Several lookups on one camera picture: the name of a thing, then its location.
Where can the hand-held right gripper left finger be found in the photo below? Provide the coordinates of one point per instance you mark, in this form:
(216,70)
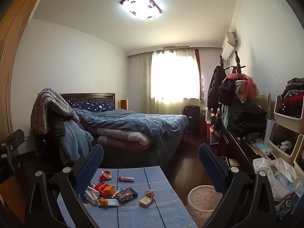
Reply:
(90,168)

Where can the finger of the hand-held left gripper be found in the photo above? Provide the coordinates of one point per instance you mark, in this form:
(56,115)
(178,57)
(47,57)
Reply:
(8,154)

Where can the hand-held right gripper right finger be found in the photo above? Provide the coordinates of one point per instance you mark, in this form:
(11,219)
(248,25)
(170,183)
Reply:
(212,166)

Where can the red and white snack wrapper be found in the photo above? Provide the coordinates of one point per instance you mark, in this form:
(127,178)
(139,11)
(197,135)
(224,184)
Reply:
(105,175)

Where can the white tissue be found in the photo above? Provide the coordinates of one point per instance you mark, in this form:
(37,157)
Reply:
(92,196)

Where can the small orange box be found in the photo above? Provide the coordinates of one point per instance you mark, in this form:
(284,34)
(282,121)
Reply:
(109,191)

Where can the small orange packet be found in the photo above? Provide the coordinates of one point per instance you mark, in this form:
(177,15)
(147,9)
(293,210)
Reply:
(103,201)

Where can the white butterfly print glue stick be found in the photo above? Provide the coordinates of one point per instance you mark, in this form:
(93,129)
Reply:
(125,179)

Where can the pink dotted waste bin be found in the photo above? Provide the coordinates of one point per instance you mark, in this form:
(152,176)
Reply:
(201,201)

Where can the black cigarette pack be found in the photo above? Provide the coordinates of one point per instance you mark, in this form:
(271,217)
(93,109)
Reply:
(127,194)

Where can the gold box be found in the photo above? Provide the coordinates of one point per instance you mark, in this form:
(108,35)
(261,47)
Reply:
(145,201)

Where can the red crinkled wrapper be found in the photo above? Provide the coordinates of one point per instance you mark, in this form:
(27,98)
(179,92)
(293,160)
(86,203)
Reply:
(101,185)

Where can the small printed booklet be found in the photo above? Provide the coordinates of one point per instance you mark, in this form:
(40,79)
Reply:
(234,162)

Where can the dark wooden dresser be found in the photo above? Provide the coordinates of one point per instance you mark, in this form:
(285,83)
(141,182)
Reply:
(237,152)

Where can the light blue fleece robe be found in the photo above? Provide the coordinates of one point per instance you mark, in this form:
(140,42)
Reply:
(73,142)

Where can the red storage box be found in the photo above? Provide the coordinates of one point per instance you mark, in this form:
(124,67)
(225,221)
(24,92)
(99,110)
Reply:
(204,125)

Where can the pale blue packet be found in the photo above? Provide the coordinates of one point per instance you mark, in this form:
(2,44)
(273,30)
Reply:
(113,203)

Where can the folded pink quilt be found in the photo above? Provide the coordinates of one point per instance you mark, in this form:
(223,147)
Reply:
(118,137)

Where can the clear plastic container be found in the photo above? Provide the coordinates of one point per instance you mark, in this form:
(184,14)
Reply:
(210,115)

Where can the black suitcase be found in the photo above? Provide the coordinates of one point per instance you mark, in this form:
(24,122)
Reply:
(191,118)

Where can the black jacket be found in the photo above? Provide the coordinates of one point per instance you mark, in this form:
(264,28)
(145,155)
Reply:
(57,125)

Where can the white plastic bag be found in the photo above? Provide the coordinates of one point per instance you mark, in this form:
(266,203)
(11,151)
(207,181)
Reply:
(268,175)

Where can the stack of folded dark clothes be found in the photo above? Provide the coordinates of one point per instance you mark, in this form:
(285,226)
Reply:
(249,121)

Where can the bed with dark headboard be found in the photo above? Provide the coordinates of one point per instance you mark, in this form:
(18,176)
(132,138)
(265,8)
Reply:
(147,154)

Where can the blue star print pillow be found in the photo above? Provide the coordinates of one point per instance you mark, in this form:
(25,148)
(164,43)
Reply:
(95,106)

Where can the blue patterned duvet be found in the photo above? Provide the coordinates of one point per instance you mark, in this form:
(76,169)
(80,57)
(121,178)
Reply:
(133,121)

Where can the crumpled brown paper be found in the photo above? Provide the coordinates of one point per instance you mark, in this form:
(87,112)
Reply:
(150,193)

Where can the white roll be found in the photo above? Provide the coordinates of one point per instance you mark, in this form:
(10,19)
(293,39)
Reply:
(269,133)

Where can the cream stacking bin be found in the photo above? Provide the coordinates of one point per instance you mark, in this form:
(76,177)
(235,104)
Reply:
(285,117)
(275,144)

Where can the grey knit blanket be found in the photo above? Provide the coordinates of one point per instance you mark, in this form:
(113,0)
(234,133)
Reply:
(52,102)

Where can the orange nightstand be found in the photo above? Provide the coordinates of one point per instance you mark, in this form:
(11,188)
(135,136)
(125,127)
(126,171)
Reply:
(124,104)

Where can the blue checked tablecloth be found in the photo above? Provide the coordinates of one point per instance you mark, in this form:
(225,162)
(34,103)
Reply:
(154,216)

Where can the dark box with round logo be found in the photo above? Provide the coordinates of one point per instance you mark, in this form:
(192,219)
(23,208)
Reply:
(288,204)

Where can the cream window curtain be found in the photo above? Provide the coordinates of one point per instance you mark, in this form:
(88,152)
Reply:
(146,80)

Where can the dark wooden coat rack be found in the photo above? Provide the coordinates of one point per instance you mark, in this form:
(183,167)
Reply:
(237,60)
(222,61)

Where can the clothes heap in bin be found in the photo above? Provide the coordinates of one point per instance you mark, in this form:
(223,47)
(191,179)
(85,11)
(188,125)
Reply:
(294,99)

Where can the wooden wardrobe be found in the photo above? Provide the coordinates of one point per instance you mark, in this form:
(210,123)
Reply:
(14,40)

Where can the white air conditioner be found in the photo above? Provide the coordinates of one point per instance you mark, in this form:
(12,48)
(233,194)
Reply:
(228,49)

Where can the square ceiling lamp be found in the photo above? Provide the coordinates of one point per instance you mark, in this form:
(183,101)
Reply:
(141,6)

